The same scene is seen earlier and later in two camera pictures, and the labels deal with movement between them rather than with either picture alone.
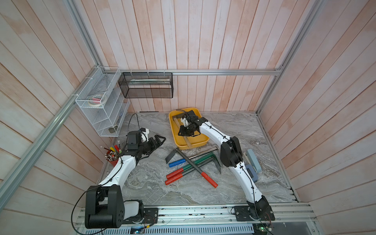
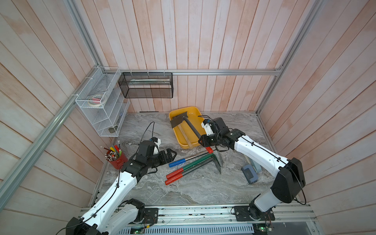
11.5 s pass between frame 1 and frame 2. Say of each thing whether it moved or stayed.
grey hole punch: stayed
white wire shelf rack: stayed
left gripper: moved
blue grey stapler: stayed
